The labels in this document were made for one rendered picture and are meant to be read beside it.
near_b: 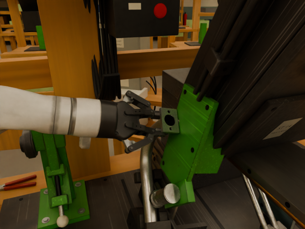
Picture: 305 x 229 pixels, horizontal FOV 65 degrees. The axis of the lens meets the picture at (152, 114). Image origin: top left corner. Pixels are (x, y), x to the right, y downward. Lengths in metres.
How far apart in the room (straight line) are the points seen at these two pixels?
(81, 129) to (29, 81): 0.41
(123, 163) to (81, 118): 0.51
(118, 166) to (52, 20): 0.53
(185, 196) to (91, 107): 0.25
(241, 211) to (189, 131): 0.35
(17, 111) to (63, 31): 0.33
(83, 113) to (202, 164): 0.25
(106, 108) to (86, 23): 0.31
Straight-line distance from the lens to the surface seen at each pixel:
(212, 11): 8.05
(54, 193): 0.69
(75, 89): 0.73
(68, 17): 0.70
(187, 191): 0.49
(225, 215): 0.74
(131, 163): 0.92
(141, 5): 0.62
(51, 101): 0.44
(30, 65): 0.81
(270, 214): 0.60
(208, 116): 0.44
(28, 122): 0.43
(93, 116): 0.44
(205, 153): 0.49
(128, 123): 0.47
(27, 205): 0.82
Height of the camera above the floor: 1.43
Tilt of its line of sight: 25 degrees down
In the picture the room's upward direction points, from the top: straight up
